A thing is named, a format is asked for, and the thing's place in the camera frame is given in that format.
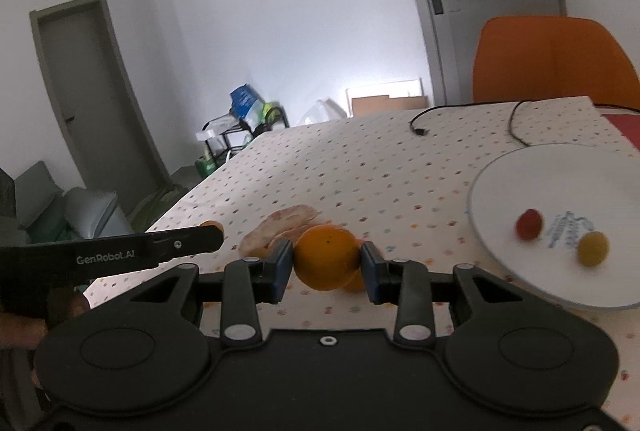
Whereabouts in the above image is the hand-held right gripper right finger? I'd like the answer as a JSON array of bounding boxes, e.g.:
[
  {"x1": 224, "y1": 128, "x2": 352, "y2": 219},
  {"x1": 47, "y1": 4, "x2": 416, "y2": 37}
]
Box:
[{"x1": 360, "y1": 241, "x2": 526, "y2": 345}]

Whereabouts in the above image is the cardboard box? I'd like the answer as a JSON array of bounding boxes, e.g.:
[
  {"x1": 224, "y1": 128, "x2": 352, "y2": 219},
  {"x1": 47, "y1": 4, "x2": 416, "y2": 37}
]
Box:
[{"x1": 351, "y1": 94, "x2": 430, "y2": 118}]

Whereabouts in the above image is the bread roll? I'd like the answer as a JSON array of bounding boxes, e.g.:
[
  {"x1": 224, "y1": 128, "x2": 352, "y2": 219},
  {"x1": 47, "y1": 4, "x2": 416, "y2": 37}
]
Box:
[{"x1": 267, "y1": 204, "x2": 322, "y2": 238}]

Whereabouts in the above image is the black cable with plug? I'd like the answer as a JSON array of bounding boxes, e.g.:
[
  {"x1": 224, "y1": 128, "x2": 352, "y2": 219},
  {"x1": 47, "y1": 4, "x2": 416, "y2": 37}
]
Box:
[{"x1": 409, "y1": 98, "x2": 640, "y2": 155}]

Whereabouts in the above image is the blue bag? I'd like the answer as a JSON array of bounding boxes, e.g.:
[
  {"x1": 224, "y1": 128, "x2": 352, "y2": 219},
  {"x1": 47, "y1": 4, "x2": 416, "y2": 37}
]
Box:
[{"x1": 228, "y1": 83, "x2": 264, "y2": 120}]

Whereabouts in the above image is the grey green sofa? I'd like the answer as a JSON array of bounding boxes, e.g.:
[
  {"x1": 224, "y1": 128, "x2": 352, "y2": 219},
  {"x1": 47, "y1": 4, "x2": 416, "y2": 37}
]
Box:
[{"x1": 0, "y1": 160, "x2": 194, "y2": 246}]

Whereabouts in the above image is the dark grey door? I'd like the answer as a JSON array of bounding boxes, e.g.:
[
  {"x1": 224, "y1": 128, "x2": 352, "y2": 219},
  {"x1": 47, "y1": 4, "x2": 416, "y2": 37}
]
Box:
[{"x1": 28, "y1": 0, "x2": 172, "y2": 218}]

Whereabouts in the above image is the large orange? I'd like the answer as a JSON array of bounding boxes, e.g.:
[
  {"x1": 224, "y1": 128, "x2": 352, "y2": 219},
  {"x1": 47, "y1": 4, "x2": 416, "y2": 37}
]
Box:
[{"x1": 293, "y1": 224, "x2": 362, "y2": 291}]

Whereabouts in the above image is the black wire rack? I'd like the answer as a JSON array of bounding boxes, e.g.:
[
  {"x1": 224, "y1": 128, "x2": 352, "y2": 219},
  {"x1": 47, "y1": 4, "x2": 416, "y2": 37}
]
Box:
[{"x1": 201, "y1": 104, "x2": 291, "y2": 173}]

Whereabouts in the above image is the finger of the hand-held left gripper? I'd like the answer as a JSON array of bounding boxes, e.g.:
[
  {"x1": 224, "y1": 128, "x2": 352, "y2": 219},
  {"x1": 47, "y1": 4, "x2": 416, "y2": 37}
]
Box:
[{"x1": 150, "y1": 225, "x2": 225, "y2": 265}]

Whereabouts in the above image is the medium orange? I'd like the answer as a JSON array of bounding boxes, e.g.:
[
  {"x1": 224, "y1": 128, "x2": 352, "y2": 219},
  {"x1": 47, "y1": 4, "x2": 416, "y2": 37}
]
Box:
[{"x1": 340, "y1": 273, "x2": 370, "y2": 295}]

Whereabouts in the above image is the white round plate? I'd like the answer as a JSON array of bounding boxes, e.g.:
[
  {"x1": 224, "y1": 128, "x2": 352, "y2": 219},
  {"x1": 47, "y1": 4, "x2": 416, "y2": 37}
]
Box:
[{"x1": 467, "y1": 143, "x2": 640, "y2": 311}]

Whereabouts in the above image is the green yellow bag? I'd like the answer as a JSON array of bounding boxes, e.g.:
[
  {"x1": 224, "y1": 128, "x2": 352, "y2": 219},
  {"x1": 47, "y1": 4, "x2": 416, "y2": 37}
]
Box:
[{"x1": 250, "y1": 101, "x2": 282, "y2": 128}]

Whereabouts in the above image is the grey door with frame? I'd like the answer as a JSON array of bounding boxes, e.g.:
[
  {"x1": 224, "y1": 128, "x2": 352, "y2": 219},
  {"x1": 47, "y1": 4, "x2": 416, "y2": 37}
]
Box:
[{"x1": 392, "y1": 0, "x2": 568, "y2": 108}]

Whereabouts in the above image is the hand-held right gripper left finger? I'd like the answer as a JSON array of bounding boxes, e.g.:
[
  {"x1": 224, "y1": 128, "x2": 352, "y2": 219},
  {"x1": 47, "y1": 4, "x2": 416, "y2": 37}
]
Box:
[{"x1": 127, "y1": 240, "x2": 294, "y2": 345}]

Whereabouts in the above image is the red orange table mat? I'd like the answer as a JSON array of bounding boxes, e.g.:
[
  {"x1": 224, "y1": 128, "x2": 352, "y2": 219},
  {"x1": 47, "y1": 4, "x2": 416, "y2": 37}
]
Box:
[{"x1": 599, "y1": 113, "x2": 640, "y2": 153}]

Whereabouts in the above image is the grey cushion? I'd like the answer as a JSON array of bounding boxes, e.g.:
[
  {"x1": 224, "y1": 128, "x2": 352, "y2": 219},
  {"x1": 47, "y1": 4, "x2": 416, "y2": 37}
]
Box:
[{"x1": 62, "y1": 188, "x2": 135, "y2": 240}]

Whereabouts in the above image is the red cherry tomato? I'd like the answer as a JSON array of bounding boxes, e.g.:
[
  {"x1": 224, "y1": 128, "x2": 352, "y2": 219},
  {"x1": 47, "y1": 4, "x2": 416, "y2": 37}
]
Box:
[{"x1": 515, "y1": 208, "x2": 545, "y2": 241}]

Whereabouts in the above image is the white flat board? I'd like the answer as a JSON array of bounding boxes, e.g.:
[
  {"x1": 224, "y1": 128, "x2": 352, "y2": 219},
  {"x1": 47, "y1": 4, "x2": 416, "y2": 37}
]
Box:
[{"x1": 344, "y1": 78, "x2": 426, "y2": 113}]

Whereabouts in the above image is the clear plastic box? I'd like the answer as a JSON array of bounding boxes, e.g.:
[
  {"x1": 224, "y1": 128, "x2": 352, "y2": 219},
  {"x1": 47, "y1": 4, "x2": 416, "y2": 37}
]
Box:
[{"x1": 299, "y1": 98, "x2": 347, "y2": 125}]

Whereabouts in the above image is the orange chair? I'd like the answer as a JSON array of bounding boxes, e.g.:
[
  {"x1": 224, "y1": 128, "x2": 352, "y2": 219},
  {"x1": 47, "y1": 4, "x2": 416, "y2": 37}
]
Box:
[{"x1": 472, "y1": 16, "x2": 640, "y2": 110}]

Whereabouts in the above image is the yellow cherry tomato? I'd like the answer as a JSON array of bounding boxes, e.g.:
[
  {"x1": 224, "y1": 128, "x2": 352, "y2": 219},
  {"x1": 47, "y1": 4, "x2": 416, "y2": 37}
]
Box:
[{"x1": 576, "y1": 231, "x2": 611, "y2": 267}]

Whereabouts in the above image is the person's left hand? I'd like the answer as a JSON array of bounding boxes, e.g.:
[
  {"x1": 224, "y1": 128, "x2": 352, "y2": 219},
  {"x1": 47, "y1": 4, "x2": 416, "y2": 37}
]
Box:
[{"x1": 0, "y1": 287, "x2": 92, "y2": 352}]

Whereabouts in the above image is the dotted white tablecloth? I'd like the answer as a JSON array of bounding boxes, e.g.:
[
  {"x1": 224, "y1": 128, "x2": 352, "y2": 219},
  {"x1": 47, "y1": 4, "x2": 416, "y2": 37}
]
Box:
[{"x1": 82, "y1": 96, "x2": 640, "y2": 431}]

